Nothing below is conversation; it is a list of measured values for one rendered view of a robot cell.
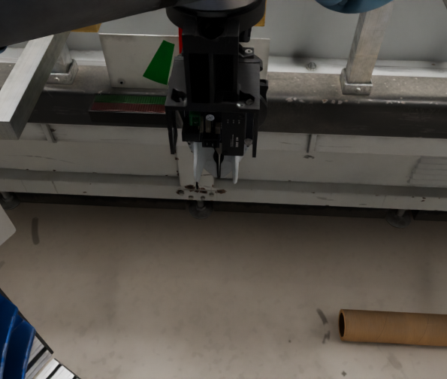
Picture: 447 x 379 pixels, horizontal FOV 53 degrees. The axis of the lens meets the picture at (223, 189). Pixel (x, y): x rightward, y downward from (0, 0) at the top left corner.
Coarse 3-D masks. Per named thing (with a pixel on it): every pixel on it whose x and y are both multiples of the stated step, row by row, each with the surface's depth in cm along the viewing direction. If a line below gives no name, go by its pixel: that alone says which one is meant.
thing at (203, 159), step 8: (192, 144) 45; (200, 144) 43; (192, 152) 46; (200, 152) 43; (208, 152) 46; (216, 152) 48; (200, 160) 43; (208, 160) 46; (216, 160) 47; (200, 168) 44; (208, 168) 48; (216, 168) 47; (200, 176) 44; (216, 176) 48
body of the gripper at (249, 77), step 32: (192, 32) 29; (224, 32) 29; (192, 64) 32; (224, 64) 33; (256, 64) 36; (192, 96) 33; (224, 96) 34; (256, 96) 34; (192, 128) 36; (224, 128) 35; (256, 128) 34
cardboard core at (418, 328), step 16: (352, 320) 115; (368, 320) 115; (384, 320) 115; (400, 320) 115; (416, 320) 115; (432, 320) 115; (352, 336) 115; (368, 336) 114; (384, 336) 114; (400, 336) 114; (416, 336) 114; (432, 336) 114
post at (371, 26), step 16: (368, 16) 64; (384, 16) 64; (368, 32) 66; (384, 32) 66; (352, 48) 71; (368, 48) 68; (352, 64) 71; (368, 64) 71; (352, 80) 73; (368, 80) 73
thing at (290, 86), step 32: (0, 64) 80; (64, 96) 76; (288, 96) 74; (320, 96) 74; (352, 96) 74; (384, 96) 74; (416, 96) 74; (288, 128) 79; (320, 128) 78; (352, 128) 78; (384, 128) 78; (416, 128) 77
